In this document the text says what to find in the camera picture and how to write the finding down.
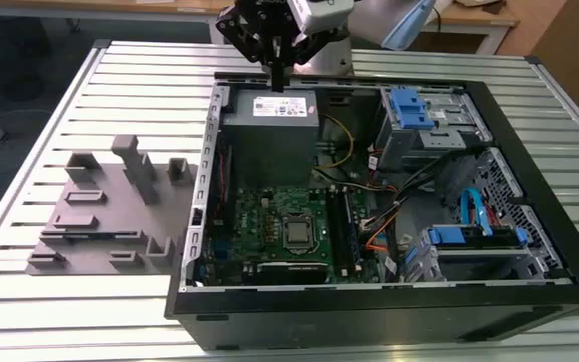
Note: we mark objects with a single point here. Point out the grey parts rack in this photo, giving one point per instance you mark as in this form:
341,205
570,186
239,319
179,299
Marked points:
118,211

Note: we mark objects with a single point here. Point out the long wooden desk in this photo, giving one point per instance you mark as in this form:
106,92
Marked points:
118,7

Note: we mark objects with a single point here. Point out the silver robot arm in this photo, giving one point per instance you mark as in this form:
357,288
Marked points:
364,22

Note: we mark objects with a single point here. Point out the silver CPU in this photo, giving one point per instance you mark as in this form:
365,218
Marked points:
299,231

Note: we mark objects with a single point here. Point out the black graphics card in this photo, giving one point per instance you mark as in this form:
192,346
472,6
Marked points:
289,269

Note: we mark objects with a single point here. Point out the green motherboard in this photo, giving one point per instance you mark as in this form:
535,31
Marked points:
259,226

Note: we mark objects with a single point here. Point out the brown cardboard box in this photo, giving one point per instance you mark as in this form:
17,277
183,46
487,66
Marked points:
571,37

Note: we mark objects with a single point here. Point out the metal drive cage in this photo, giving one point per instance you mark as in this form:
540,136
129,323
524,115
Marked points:
440,147

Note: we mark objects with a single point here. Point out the RAM slot with white latch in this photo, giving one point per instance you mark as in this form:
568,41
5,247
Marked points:
339,230
357,268

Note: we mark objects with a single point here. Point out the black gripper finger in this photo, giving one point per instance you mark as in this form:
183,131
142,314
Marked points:
241,43
315,45

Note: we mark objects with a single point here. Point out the RAM slot with black latch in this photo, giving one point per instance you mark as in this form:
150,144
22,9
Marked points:
332,226
344,234

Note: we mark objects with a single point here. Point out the metal disk bay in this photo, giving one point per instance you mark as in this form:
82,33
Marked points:
486,254

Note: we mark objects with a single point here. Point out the blue carrier with black disk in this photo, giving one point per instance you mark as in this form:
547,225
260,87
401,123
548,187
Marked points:
447,235

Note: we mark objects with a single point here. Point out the black PC case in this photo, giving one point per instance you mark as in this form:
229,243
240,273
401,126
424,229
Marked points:
319,324

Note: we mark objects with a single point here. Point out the wooden desk with white frame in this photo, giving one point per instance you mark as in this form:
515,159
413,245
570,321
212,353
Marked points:
470,19

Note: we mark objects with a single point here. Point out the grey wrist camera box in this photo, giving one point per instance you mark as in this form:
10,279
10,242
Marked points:
319,15

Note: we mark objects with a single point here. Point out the grey power supply unit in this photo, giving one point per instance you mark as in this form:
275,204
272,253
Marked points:
269,143

